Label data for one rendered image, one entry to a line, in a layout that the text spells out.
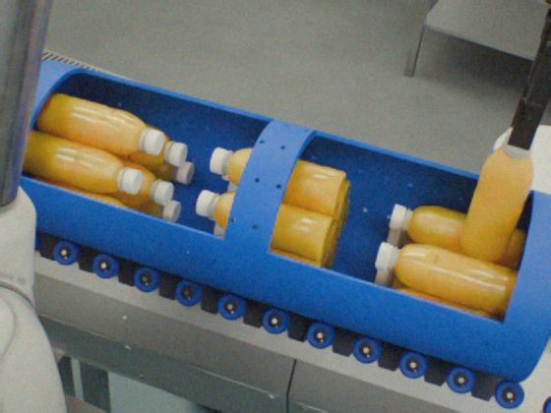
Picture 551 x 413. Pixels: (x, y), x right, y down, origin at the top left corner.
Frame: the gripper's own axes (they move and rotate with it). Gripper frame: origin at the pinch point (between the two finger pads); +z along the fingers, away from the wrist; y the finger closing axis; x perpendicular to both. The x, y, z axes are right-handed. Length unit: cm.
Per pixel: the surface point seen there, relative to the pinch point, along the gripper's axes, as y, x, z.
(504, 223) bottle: -3.2, -1.8, 15.5
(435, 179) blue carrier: 11.5, 9.2, 22.3
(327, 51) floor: 252, 81, 140
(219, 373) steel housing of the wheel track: -15, 34, 54
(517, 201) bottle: -2.8, -2.4, 11.5
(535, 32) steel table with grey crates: 269, -15, 110
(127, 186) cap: -8, 54, 26
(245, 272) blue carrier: -15.1, 31.2, 28.7
